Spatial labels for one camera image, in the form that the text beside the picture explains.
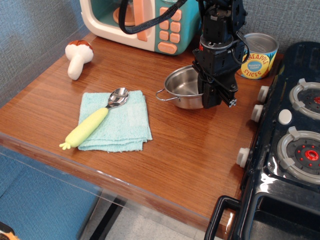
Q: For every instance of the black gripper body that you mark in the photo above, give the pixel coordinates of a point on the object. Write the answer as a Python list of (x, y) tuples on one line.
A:
[(219, 69)]

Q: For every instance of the teal toy microwave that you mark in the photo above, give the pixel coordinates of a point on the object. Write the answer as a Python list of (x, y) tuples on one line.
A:
[(171, 37)]

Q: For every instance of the stainless steel pot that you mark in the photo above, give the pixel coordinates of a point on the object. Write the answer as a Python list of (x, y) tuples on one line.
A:
[(181, 88)]

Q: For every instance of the plush mushroom toy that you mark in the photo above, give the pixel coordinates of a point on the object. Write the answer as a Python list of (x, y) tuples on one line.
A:
[(78, 52)]

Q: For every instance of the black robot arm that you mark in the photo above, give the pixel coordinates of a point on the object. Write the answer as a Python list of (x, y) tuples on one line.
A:
[(221, 21)]

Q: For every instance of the tomato sauce can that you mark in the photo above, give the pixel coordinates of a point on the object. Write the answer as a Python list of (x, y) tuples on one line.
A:
[(200, 33)]

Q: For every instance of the spoon with yellow-green handle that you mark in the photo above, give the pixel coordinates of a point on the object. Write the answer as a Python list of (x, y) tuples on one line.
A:
[(79, 134)]

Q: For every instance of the black toy stove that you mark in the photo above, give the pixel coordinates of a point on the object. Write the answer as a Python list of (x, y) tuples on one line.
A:
[(280, 188)]

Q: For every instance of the orange object at corner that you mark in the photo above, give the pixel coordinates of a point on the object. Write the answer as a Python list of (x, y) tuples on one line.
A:
[(8, 236)]

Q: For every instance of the light blue folded cloth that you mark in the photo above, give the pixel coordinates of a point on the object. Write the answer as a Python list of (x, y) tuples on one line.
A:
[(124, 129)]

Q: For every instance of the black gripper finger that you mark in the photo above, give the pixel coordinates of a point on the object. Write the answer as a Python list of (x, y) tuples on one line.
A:
[(201, 80), (210, 97)]

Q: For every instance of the pineapple slices can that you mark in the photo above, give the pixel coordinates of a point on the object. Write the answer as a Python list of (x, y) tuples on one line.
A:
[(262, 53)]

